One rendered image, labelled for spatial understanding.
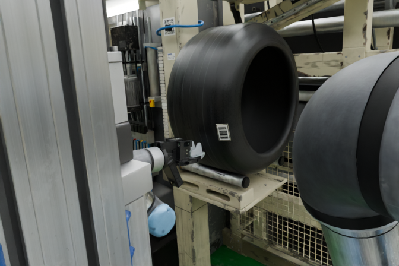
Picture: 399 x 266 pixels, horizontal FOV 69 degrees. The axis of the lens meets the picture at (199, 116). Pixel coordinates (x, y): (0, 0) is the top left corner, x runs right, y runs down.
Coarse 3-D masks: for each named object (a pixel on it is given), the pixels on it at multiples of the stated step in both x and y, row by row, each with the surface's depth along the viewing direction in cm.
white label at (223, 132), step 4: (216, 124) 94; (220, 124) 93; (224, 124) 93; (220, 128) 94; (224, 128) 93; (228, 128) 93; (220, 132) 94; (224, 132) 94; (228, 132) 94; (220, 136) 95; (224, 136) 95; (228, 136) 94; (220, 140) 96; (224, 140) 95
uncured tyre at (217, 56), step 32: (224, 32) 102; (256, 32) 102; (192, 64) 101; (224, 64) 93; (256, 64) 141; (288, 64) 121; (192, 96) 98; (224, 96) 93; (256, 96) 148; (288, 96) 136; (192, 128) 101; (256, 128) 143; (288, 128) 125; (224, 160) 102; (256, 160) 108
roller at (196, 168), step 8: (184, 168) 129; (192, 168) 125; (200, 168) 122; (208, 168) 120; (216, 168) 118; (208, 176) 119; (216, 176) 116; (224, 176) 113; (232, 176) 111; (240, 176) 109; (232, 184) 111; (240, 184) 108; (248, 184) 109
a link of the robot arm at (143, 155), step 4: (144, 148) 85; (136, 152) 81; (140, 152) 82; (144, 152) 83; (148, 152) 83; (136, 156) 80; (140, 156) 81; (144, 156) 81; (148, 156) 82; (152, 156) 83; (140, 160) 80; (144, 160) 81; (148, 160) 82; (152, 160) 83; (152, 164) 83; (152, 168) 83
